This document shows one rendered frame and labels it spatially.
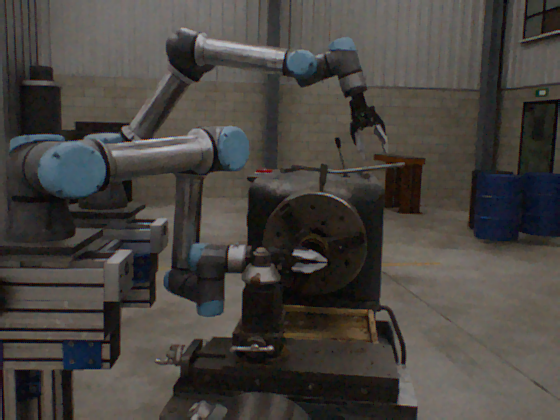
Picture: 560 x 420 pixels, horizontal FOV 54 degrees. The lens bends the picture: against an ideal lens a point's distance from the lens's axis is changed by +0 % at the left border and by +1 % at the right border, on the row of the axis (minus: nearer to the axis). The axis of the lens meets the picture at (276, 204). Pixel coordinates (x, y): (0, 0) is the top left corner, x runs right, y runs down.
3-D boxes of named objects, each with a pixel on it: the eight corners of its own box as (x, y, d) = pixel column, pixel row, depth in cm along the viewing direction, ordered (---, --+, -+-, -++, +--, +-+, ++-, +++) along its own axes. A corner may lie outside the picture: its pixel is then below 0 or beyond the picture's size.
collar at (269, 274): (244, 273, 115) (244, 259, 114) (282, 275, 114) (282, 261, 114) (237, 283, 107) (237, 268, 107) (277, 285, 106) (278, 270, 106)
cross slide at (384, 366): (197, 351, 123) (197, 331, 122) (391, 365, 118) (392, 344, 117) (174, 385, 106) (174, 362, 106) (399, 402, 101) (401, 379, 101)
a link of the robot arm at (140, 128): (90, 157, 183) (182, 20, 168) (115, 155, 197) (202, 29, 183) (116, 181, 181) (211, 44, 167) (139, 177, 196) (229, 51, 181)
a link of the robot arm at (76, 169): (25, 198, 119) (222, 166, 156) (54, 206, 108) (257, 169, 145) (17, 142, 116) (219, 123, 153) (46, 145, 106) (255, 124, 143)
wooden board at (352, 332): (251, 315, 165) (251, 302, 165) (372, 323, 161) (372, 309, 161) (231, 355, 136) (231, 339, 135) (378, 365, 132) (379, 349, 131)
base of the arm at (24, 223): (-9, 241, 120) (-11, 196, 119) (22, 229, 135) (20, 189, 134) (61, 242, 121) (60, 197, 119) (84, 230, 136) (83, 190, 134)
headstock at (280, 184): (263, 255, 245) (265, 168, 240) (371, 260, 239) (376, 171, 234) (238, 294, 186) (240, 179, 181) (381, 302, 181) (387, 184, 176)
